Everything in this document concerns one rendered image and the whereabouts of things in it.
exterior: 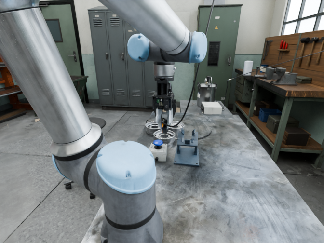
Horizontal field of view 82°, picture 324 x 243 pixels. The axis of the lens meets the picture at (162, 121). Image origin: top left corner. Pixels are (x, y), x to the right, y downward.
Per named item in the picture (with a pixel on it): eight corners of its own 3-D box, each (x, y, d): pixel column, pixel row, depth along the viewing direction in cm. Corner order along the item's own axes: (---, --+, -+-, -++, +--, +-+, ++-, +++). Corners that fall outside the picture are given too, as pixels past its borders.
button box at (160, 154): (151, 152, 82) (151, 141, 80) (167, 153, 81) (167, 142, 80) (147, 162, 75) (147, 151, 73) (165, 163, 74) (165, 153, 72)
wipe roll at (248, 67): (241, 74, 282) (243, 60, 275) (249, 74, 281) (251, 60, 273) (243, 75, 272) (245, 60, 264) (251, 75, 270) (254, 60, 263)
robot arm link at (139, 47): (155, 31, 47) (176, 33, 56) (123, 33, 53) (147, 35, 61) (155, 63, 50) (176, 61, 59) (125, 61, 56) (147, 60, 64)
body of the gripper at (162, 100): (151, 111, 68) (150, 78, 64) (155, 104, 76) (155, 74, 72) (171, 112, 67) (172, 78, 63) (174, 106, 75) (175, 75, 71)
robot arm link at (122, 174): (132, 236, 35) (128, 177, 30) (87, 206, 42) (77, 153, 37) (166, 196, 44) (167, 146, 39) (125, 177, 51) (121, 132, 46)
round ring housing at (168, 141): (152, 145, 87) (151, 138, 86) (155, 136, 97) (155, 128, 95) (174, 147, 86) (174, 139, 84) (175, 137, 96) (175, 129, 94)
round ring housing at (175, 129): (183, 127, 107) (183, 121, 106) (184, 135, 98) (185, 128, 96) (165, 127, 108) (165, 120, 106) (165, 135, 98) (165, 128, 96)
